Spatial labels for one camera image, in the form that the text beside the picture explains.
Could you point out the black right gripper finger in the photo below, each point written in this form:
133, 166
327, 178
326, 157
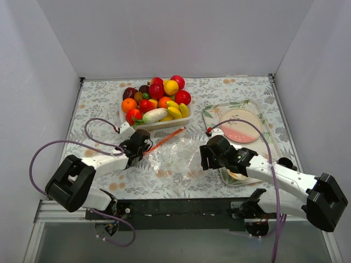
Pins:
215, 161
205, 154

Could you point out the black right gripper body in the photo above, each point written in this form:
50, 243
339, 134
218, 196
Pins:
206, 158

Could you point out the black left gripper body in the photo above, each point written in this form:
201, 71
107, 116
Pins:
134, 153

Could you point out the clear zip top bag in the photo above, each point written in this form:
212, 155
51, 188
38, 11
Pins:
176, 158

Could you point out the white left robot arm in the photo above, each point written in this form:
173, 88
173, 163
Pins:
71, 184

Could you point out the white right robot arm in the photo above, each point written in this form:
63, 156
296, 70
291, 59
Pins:
319, 199

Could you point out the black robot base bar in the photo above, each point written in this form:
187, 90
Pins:
233, 214

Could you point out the red toy apple top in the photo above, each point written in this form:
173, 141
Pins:
180, 80

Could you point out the small floral bowl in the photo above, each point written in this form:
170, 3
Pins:
237, 176

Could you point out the pink and cream plate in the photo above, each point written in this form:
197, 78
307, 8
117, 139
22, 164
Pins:
240, 132

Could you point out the white plastic fruit basket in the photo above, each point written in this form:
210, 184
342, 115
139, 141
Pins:
158, 125

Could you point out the white toy radish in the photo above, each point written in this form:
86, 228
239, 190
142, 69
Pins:
151, 117

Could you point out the red yellow toy mango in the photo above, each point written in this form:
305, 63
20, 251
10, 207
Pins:
146, 106

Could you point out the orange toy orange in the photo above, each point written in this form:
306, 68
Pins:
128, 104

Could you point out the yellow toy banana bunch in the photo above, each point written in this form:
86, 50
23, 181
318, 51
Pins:
176, 111

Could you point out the brown yellow toy fruit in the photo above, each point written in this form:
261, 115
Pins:
138, 97

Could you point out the small orange toy tangerine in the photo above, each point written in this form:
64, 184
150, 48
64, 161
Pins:
162, 102

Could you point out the dark red toy apple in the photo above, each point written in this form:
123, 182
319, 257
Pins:
129, 93

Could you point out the red toy apple right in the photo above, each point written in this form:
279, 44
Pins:
182, 97

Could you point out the dark purple toy plum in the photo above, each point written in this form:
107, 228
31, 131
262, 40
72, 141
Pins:
144, 88

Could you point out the red toy pomegranate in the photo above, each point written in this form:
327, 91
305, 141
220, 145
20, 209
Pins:
156, 91

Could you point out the red toy apple back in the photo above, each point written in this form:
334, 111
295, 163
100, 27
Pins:
156, 80

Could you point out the yellow toy peach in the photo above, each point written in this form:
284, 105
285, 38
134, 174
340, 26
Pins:
170, 87

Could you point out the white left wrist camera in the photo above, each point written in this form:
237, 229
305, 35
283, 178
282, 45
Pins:
125, 130

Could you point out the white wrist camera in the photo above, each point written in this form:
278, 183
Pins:
125, 130
216, 131

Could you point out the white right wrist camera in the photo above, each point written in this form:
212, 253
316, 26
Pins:
216, 131

